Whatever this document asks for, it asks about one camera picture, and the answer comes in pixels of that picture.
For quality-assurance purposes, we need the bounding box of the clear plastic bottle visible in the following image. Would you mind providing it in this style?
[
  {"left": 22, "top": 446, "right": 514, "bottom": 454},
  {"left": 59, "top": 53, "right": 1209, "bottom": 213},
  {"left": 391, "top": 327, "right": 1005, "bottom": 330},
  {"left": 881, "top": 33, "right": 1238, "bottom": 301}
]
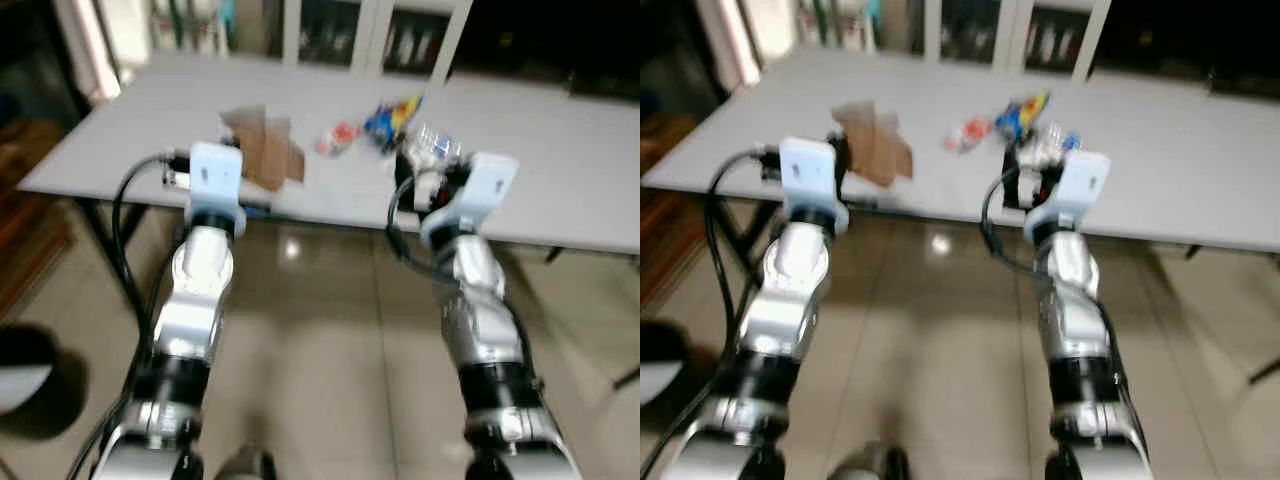
[
  {"left": 1034, "top": 122, "right": 1085, "bottom": 167},
  {"left": 400, "top": 123, "right": 465, "bottom": 173}
]

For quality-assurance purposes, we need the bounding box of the grey table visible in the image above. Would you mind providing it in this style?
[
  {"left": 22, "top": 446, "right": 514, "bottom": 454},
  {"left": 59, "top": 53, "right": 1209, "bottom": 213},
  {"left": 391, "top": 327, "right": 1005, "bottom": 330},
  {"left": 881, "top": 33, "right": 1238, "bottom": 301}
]
[
  {"left": 16, "top": 52, "right": 641, "bottom": 301},
  {"left": 640, "top": 48, "right": 1280, "bottom": 291}
]

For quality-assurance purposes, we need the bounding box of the brown wooden furniture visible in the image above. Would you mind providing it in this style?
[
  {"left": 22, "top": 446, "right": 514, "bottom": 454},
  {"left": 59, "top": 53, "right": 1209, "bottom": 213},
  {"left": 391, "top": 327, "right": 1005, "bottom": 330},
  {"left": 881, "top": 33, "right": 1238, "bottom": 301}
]
[
  {"left": 0, "top": 118, "right": 75, "bottom": 316},
  {"left": 640, "top": 110, "right": 695, "bottom": 306}
]

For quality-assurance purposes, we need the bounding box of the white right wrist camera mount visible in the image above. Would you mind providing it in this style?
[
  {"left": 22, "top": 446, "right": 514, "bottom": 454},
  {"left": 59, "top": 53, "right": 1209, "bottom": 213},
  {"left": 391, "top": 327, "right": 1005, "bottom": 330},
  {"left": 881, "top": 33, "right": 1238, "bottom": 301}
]
[
  {"left": 418, "top": 152, "right": 521, "bottom": 249},
  {"left": 1024, "top": 150, "right": 1113, "bottom": 243}
]

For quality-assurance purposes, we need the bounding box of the white glass door cabinet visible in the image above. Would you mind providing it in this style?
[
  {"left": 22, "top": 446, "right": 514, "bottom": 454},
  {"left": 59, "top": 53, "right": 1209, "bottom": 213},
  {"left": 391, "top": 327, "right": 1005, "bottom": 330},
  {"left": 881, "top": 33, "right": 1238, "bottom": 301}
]
[
  {"left": 790, "top": 0, "right": 1113, "bottom": 83},
  {"left": 148, "top": 0, "right": 473, "bottom": 83}
]

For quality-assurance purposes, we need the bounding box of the red white snack packet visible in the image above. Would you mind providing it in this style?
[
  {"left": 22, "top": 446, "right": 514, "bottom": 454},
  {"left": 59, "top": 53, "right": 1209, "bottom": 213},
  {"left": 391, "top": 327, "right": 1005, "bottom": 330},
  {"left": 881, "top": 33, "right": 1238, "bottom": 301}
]
[
  {"left": 316, "top": 122, "right": 363, "bottom": 157},
  {"left": 944, "top": 118, "right": 993, "bottom": 154}
]

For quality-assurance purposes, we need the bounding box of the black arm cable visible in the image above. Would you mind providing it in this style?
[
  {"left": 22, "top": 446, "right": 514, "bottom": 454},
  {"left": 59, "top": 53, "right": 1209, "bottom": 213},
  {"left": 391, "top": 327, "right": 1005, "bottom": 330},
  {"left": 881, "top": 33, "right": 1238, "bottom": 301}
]
[
  {"left": 384, "top": 175, "right": 547, "bottom": 393},
  {"left": 642, "top": 146, "right": 783, "bottom": 480},
  {"left": 66, "top": 148, "right": 193, "bottom": 480},
  {"left": 980, "top": 165, "right": 1133, "bottom": 401}
]

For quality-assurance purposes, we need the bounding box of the brown cardboard piece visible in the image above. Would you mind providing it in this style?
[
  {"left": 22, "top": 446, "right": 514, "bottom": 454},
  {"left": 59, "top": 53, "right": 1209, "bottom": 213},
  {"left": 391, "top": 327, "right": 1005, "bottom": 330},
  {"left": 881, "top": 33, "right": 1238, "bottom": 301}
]
[
  {"left": 220, "top": 104, "right": 307, "bottom": 193},
  {"left": 832, "top": 100, "right": 917, "bottom": 189}
]

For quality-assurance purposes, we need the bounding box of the black round rubbish bin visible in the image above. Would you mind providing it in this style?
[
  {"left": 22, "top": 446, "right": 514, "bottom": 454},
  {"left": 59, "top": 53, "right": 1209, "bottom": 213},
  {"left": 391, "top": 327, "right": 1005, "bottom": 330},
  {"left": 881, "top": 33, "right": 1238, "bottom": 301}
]
[
  {"left": 640, "top": 320, "right": 693, "bottom": 407},
  {"left": 0, "top": 324, "right": 63, "bottom": 417}
]

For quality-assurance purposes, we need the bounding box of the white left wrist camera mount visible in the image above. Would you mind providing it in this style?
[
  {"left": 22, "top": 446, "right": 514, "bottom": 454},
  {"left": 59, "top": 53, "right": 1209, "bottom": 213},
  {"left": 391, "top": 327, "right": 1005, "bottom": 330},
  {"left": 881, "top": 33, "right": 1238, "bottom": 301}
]
[
  {"left": 778, "top": 137, "right": 849, "bottom": 221},
  {"left": 186, "top": 142, "right": 247, "bottom": 223}
]

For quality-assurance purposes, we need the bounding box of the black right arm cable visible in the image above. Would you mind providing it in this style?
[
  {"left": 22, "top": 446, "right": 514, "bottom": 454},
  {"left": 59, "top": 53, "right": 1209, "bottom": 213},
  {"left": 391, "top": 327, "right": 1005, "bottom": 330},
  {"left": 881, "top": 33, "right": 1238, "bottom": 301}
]
[
  {"left": 980, "top": 165, "right": 1133, "bottom": 401},
  {"left": 384, "top": 175, "right": 547, "bottom": 393}
]

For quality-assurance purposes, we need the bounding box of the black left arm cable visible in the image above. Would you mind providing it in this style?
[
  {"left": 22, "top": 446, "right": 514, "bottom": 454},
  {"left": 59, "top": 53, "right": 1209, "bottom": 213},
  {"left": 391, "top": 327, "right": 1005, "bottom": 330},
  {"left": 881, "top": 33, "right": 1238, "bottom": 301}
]
[
  {"left": 642, "top": 146, "right": 783, "bottom": 480},
  {"left": 66, "top": 148, "right": 193, "bottom": 480}
]

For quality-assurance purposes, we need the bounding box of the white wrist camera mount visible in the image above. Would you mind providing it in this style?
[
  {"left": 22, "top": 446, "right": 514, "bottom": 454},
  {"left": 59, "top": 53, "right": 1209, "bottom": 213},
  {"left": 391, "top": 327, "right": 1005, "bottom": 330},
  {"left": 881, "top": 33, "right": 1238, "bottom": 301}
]
[
  {"left": 1024, "top": 150, "right": 1113, "bottom": 243},
  {"left": 418, "top": 152, "right": 521, "bottom": 249},
  {"left": 778, "top": 137, "right": 849, "bottom": 221},
  {"left": 186, "top": 142, "right": 247, "bottom": 223}
]

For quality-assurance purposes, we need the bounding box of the blue yellow snack packet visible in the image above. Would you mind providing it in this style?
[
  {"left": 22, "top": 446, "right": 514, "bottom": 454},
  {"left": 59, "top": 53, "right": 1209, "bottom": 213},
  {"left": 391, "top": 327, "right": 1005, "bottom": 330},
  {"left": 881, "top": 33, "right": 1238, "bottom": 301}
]
[
  {"left": 994, "top": 91, "right": 1053, "bottom": 143},
  {"left": 362, "top": 96, "right": 425, "bottom": 151}
]

